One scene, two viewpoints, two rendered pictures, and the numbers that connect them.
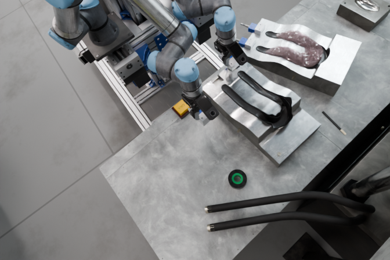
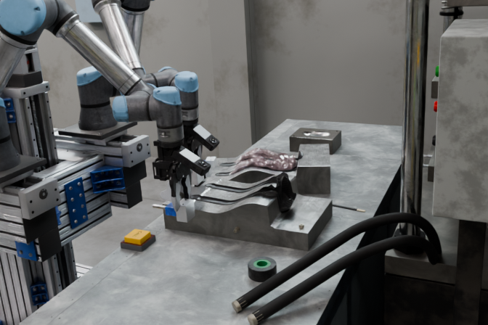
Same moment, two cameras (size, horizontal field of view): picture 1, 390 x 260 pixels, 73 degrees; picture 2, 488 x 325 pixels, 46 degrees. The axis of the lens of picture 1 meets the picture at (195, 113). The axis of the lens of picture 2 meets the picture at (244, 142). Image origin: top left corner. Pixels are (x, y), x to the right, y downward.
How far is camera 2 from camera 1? 1.26 m
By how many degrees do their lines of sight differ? 54
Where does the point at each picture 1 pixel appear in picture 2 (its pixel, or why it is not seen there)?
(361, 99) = (360, 189)
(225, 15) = (187, 75)
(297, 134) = (311, 211)
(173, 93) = not seen: outside the picture
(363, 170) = not seen: hidden behind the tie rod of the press
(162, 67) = (136, 101)
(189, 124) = (157, 252)
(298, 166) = not seen: hidden behind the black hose
